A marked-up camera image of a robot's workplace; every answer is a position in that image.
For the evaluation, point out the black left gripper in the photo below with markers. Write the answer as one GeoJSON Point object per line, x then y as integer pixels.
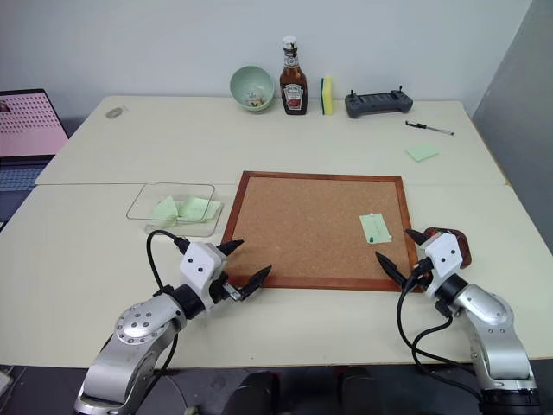
{"type": "Point", "coordinates": [222, 289]}

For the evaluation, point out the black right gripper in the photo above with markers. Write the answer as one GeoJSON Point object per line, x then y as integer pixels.
{"type": "Point", "coordinates": [418, 276]}

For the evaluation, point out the green handwritten sticky note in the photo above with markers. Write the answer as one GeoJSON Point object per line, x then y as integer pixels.
{"type": "Point", "coordinates": [378, 227]}

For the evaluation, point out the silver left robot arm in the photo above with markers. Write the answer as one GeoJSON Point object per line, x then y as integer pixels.
{"type": "Point", "coordinates": [138, 328]}

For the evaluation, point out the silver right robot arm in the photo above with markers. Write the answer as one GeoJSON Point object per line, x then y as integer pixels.
{"type": "Point", "coordinates": [488, 311]}

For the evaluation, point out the flat green sticky note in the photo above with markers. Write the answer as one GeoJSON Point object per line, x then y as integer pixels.
{"type": "Point", "coordinates": [198, 208]}

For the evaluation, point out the wood-framed cork board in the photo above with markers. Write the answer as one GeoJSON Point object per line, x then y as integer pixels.
{"type": "Point", "coordinates": [302, 225]}

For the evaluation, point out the folded green sticky note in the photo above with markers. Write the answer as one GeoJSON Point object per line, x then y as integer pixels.
{"type": "Point", "coordinates": [166, 209]}

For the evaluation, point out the green sticky note pad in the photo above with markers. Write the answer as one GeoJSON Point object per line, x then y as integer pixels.
{"type": "Point", "coordinates": [422, 152]}

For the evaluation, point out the reddish brown small dish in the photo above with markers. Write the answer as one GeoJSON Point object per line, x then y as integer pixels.
{"type": "Point", "coordinates": [465, 255]}

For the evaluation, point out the clear glass tray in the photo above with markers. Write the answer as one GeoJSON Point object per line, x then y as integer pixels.
{"type": "Point", "coordinates": [173, 227]}

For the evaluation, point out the black ballpoint pen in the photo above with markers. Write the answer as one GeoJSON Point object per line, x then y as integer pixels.
{"type": "Point", "coordinates": [430, 127]}

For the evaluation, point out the dark rounded shape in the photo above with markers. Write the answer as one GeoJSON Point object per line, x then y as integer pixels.
{"type": "Point", "coordinates": [257, 393]}
{"type": "Point", "coordinates": [360, 391]}

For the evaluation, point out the grey handheld remote controller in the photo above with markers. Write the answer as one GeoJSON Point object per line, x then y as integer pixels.
{"type": "Point", "coordinates": [376, 106]}

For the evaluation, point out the colourful small items heap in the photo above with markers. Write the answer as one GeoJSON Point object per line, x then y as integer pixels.
{"type": "Point", "coordinates": [255, 99]}

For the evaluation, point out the yellow green sponge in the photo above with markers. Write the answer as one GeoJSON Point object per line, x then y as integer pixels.
{"type": "Point", "coordinates": [329, 97]}

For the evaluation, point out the pale green bowl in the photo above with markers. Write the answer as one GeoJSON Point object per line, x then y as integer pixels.
{"type": "Point", "coordinates": [248, 82]}

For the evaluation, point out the Heinz ketchup bottle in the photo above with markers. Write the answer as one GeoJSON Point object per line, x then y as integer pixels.
{"type": "Point", "coordinates": [294, 86]}

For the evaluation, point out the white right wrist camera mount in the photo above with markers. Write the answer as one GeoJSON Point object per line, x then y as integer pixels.
{"type": "Point", "coordinates": [440, 257]}

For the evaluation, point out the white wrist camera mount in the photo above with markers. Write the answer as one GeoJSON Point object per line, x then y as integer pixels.
{"type": "Point", "coordinates": [198, 268]}
{"type": "Point", "coordinates": [440, 257]}

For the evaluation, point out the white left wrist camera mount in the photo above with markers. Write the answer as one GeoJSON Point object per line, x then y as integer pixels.
{"type": "Point", "coordinates": [198, 268]}

